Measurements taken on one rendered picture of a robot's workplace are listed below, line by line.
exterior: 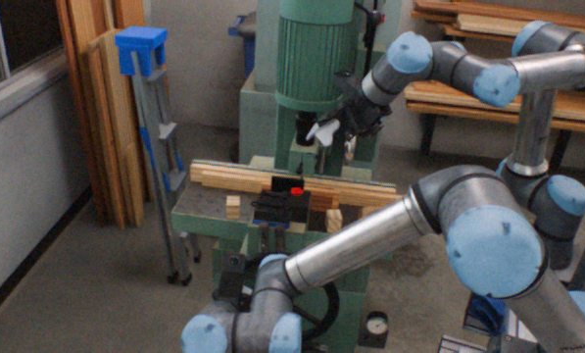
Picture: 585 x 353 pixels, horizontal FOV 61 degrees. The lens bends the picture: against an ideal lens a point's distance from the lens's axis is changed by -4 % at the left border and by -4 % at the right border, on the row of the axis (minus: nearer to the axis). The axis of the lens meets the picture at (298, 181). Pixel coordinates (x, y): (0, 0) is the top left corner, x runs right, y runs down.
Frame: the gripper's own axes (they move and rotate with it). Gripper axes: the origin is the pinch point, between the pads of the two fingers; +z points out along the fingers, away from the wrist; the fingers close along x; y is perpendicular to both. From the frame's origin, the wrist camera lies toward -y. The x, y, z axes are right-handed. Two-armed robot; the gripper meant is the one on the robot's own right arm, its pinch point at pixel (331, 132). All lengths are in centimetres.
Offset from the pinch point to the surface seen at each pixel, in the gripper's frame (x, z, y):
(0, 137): -69, 116, -81
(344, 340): 8, 47, 46
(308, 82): -2.8, -3.7, -12.3
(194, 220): -27.8, 34.4, 1.8
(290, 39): -6.0, -8.8, -21.5
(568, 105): 243, 79, -27
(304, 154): 0.0, 14.7, -2.1
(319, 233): -1.7, 20.6, 18.3
